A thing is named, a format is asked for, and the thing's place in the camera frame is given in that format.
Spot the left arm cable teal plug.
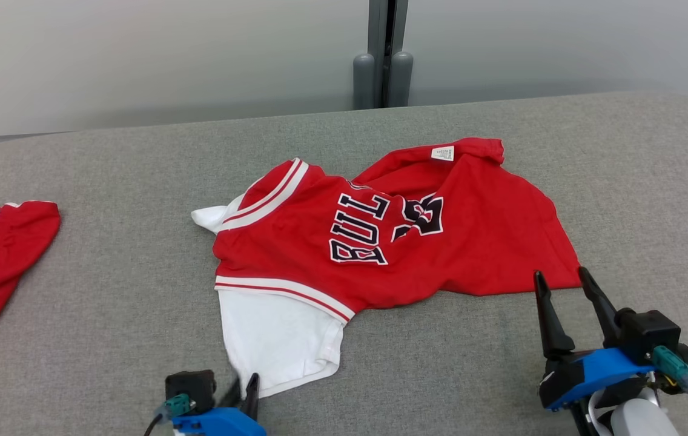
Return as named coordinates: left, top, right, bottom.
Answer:
left=144, top=394, right=192, bottom=436

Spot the grey cylindrical post cap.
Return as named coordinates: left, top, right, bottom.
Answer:
left=389, top=51, right=414, bottom=108
left=353, top=53, right=376, bottom=110

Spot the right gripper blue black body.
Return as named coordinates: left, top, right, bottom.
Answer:
left=538, top=347, right=660, bottom=413

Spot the grey partition post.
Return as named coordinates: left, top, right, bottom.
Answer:
left=368, top=0, right=409, bottom=108

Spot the grey fabric sofa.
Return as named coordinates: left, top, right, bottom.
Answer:
left=0, top=91, right=688, bottom=436

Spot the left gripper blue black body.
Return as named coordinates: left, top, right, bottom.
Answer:
left=171, top=407, right=268, bottom=436

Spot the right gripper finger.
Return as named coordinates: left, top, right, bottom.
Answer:
left=578, top=266, right=626, bottom=351
left=534, top=270, right=577, bottom=361

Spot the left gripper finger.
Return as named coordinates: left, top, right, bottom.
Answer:
left=241, top=372, right=260, bottom=422
left=218, top=375, right=243, bottom=409

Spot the red Bulls jersey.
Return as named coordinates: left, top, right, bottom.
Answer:
left=191, top=137, right=582, bottom=399

